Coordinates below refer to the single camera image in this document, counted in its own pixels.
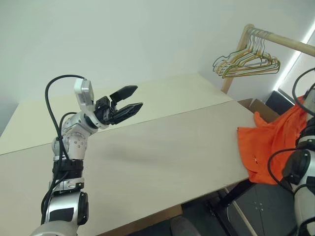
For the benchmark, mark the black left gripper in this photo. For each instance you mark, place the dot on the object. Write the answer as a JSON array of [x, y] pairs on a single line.
[[105, 113]]

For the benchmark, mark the orange shorts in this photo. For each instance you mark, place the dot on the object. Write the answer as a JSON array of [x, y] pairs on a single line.
[[270, 137]]

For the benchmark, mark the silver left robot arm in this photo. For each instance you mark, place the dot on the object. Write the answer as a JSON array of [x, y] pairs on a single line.
[[76, 145]]

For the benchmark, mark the brown cardboard box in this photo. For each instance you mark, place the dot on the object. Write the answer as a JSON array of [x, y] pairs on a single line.
[[258, 105]]

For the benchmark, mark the dark rounded shape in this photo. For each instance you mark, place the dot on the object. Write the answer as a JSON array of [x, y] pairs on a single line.
[[183, 227]]

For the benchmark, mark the black table leg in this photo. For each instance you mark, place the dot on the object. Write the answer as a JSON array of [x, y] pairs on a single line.
[[236, 194]]

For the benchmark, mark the dark grey floor plate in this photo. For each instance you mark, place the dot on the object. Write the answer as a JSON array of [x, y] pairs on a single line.
[[261, 209]]

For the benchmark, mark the wooden rack rod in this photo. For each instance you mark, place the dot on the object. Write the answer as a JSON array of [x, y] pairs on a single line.
[[290, 41]]

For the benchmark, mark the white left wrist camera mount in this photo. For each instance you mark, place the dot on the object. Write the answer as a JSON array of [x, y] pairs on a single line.
[[83, 93]]

